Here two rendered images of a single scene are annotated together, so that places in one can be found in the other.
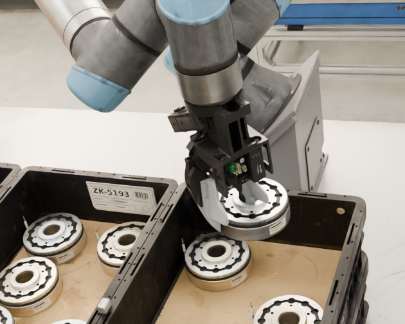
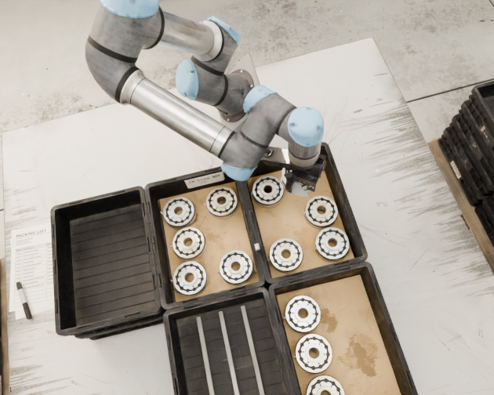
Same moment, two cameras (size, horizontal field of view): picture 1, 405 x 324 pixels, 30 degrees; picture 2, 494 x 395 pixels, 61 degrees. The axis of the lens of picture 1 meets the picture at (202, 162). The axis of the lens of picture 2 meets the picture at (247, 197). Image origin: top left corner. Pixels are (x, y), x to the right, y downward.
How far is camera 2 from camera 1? 0.72 m
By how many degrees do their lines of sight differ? 36
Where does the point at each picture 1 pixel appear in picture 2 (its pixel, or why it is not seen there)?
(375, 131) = (266, 71)
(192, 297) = (266, 214)
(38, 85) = not seen: outside the picture
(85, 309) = (223, 240)
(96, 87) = (247, 173)
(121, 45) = (257, 151)
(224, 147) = (313, 175)
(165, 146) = not seen: hidden behind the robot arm
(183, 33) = (309, 148)
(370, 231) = not seen: hidden behind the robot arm
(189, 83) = (305, 162)
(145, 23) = (267, 137)
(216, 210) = (299, 192)
